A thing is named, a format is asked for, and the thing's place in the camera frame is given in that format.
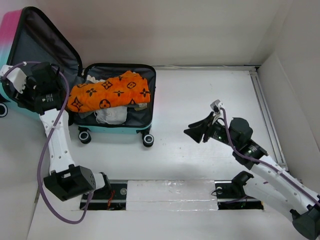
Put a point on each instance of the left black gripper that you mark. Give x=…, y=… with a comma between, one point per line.
x=24, y=99

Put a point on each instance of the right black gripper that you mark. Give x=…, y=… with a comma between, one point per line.
x=197, y=129

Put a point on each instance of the grey cream fleece blanket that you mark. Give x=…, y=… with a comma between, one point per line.
x=87, y=113

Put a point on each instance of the teal pink suitcase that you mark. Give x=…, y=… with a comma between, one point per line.
x=29, y=35

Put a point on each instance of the orange patterned towel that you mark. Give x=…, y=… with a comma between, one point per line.
x=110, y=92

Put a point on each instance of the white drawstring bag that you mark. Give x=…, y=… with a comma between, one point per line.
x=112, y=115

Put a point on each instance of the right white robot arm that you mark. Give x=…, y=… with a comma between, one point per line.
x=263, y=179

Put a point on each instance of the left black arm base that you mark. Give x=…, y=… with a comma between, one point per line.
x=110, y=200

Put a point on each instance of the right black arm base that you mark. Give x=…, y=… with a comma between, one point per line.
x=230, y=194

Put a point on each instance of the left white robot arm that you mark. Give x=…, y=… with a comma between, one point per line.
x=66, y=179

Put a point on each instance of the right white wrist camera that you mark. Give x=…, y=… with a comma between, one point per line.
x=216, y=107

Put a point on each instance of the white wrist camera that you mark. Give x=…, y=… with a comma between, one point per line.
x=16, y=77
x=216, y=107

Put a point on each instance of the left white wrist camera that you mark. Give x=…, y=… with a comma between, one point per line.
x=16, y=77

